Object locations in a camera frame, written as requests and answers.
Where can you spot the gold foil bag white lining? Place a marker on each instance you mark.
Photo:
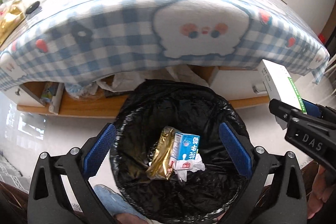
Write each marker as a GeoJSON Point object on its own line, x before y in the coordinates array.
{"type": "Point", "coordinates": [160, 161]}

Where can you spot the white and green tablet box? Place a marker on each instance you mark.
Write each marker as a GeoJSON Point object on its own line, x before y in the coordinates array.
{"type": "Point", "coordinates": [275, 85]}

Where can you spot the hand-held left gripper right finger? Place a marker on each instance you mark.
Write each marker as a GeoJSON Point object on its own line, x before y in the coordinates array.
{"type": "Point", "coordinates": [235, 150]}

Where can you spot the trash bin with black bag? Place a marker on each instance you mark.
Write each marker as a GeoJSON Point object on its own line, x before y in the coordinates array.
{"type": "Point", "coordinates": [183, 113]}

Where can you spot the blue checked cartoon tablecloth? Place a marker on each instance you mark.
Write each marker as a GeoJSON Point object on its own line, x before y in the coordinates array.
{"type": "Point", "coordinates": [118, 43]}

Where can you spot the gold foil bag red label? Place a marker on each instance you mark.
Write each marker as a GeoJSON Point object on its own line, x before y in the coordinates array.
{"type": "Point", "coordinates": [10, 19]}

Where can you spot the dark grey computer mouse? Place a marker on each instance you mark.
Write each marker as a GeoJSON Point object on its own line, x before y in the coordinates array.
{"type": "Point", "coordinates": [32, 6]}

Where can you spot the wooden table with white drawers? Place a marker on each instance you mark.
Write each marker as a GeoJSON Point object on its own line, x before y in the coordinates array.
{"type": "Point", "coordinates": [86, 109]}

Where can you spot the small red box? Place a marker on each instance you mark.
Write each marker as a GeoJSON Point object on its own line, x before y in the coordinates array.
{"type": "Point", "coordinates": [323, 37]}

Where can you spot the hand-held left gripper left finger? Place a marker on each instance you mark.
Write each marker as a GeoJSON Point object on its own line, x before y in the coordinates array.
{"type": "Point", "coordinates": [101, 150]}

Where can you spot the grey patterned rug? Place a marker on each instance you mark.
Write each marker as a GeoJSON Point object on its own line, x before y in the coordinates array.
{"type": "Point", "coordinates": [10, 174]}

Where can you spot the small colourful carton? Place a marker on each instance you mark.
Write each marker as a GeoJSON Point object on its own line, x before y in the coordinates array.
{"type": "Point", "coordinates": [50, 92]}

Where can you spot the blue and white milk carton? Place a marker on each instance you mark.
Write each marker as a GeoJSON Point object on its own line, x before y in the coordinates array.
{"type": "Point", "coordinates": [187, 148]}

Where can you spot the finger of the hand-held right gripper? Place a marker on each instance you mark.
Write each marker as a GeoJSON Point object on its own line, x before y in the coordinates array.
{"type": "Point", "coordinates": [282, 112]}
{"type": "Point", "coordinates": [313, 109]}

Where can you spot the person's right hand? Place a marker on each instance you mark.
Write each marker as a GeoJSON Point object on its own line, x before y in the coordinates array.
{"type": "Point", "coordinates": [320, 187]}

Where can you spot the white paper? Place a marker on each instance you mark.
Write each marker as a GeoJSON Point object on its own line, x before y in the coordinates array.
{"type": "Point", "coordinates": [194, 163]}

